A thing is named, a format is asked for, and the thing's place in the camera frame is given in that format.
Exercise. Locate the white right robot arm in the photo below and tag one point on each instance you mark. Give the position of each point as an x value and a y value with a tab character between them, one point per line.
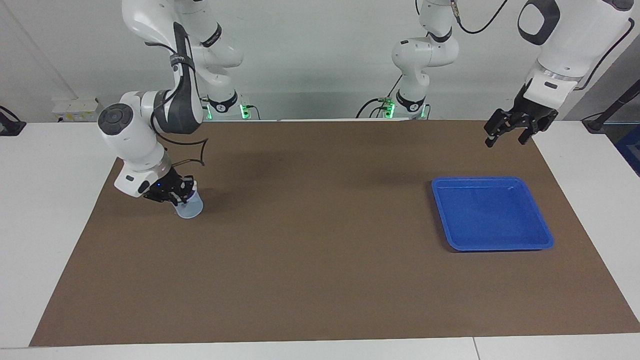
135	135

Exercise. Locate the brown table mat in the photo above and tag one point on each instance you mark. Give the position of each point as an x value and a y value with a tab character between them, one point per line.
320	250

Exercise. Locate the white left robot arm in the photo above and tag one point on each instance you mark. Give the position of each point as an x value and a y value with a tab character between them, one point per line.
570	45

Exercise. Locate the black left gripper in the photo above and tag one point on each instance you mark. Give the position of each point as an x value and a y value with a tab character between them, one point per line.
532	107

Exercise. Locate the pale blue mesh pen cup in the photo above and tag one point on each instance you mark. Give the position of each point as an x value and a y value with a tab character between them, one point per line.
194	211

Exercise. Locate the black stand pole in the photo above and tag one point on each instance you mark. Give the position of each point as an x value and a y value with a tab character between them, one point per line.
615	107

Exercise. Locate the blue crate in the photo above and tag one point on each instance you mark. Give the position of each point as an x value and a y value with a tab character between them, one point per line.
631	150

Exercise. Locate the black table clamp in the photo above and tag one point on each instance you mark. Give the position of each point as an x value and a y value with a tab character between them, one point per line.
10	125

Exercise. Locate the white wall box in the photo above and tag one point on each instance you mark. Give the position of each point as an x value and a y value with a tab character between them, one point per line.
75	110

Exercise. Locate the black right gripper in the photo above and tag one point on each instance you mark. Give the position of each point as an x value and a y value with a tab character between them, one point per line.
162	185

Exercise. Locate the blue plastic tray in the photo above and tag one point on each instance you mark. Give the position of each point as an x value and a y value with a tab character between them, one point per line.
492	215

